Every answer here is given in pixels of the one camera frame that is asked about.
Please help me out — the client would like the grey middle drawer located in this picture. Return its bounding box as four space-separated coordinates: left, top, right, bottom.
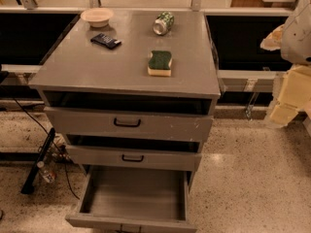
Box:
66 146 201 171

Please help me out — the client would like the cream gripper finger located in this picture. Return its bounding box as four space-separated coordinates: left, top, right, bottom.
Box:
267 65 311 126

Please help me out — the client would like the green and yellow sponge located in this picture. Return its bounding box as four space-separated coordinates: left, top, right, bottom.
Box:
148 50 172 77

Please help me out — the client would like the black floor stand leg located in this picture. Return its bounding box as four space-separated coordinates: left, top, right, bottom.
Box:
20 127 56 195

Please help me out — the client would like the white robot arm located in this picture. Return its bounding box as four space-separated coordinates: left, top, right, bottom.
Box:
260 0 311 128

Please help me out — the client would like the grey open bottom drawer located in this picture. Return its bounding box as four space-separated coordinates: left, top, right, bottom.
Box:
66 166 196 233

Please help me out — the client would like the beige bowl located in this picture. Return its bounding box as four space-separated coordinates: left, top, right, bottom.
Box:
81 8 114 28

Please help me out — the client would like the grey top drawer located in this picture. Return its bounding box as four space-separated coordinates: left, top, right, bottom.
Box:
45 107 213 142

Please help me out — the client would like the green soda can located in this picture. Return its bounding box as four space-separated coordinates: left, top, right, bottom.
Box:
153 12 175 36

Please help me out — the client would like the grey drawer cabinet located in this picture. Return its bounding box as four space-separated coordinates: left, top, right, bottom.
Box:
28 9 222 186

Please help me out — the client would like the black floor cable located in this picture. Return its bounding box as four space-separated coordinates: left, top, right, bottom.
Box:
0 86 81 200

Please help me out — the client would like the small plastic bottle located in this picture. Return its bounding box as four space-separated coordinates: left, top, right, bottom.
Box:
37 161 56 183

